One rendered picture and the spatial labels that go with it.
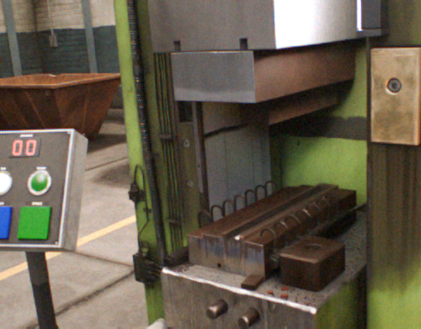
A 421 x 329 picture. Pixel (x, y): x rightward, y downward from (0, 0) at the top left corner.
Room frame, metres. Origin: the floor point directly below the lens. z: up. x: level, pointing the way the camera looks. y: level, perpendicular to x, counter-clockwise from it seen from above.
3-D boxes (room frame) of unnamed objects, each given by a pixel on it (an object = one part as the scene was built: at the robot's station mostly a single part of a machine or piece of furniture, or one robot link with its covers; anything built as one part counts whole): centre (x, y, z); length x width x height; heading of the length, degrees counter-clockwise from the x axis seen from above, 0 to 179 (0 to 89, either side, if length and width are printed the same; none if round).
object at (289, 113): (1.34, -0.13, 1.24); 0.30 x 0.07 x 0.06; 143
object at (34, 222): (1.28, 0.46, 1.01); 0.07 x 0.05 x 0.07; 78
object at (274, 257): (1.22, -0.16, 0.95); 0.34 x 0.03 x 0.03; 143
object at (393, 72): (1.07, -0.29, 1.27); 0.09 x 0.02 x 0.17; 53
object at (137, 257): (1.48, 0.26, 0.80); 0.06 x 0.03 x 0.14; 53
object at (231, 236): (1.31, -0.11, 0.99); 0.42 x 0.05 x 0.01; 143
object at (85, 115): (7.89, 2.45, 0.43); 1.89 x 1.20 x 0.85; 55
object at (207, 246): (1.32, -0.09, 0.96); 0.42 x 0.20 x 0.09; 143
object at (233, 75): (1.32, -0.09, 1.32); 0.42 x 0.20 x 0.10; 143
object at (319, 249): (1.09, -0.14, 0.95); 0.12 x 0.08 x 0.06; 143
